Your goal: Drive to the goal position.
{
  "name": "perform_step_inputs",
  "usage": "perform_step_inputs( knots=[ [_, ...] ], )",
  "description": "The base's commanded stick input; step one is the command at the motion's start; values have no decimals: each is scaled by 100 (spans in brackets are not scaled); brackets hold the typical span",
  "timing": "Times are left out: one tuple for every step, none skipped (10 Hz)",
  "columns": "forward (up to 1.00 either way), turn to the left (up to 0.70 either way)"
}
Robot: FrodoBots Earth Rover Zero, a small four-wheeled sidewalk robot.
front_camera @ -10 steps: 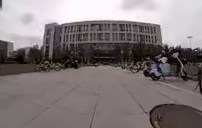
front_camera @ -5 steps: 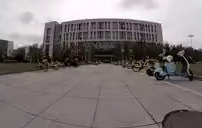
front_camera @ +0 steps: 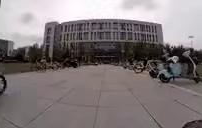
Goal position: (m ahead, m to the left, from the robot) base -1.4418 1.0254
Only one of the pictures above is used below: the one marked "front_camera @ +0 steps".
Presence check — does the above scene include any large grey curved building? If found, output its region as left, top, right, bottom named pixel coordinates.
left=42, top=18, right=165, bottom=63

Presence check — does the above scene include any row of trees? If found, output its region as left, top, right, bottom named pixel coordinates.
left=28, top=41, right=202, bottom=66

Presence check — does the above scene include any grey paved plaza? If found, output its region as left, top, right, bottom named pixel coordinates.
left=0, top=63, right=202, bottom=128

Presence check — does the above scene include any row of parked scooters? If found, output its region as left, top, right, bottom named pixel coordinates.
left=121, top=57, right=164, bottom=79

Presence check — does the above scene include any row of parked bicycles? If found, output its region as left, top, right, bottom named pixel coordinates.
left=30, top=57, right=81, bottom=72

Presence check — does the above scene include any pale blue scooter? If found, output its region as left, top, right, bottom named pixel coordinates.
left=156, top=49, right=201, bottom=84

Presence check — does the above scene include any floodlight pole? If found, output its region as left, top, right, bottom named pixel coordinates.
left=187, top=35, right=195, bottom=50

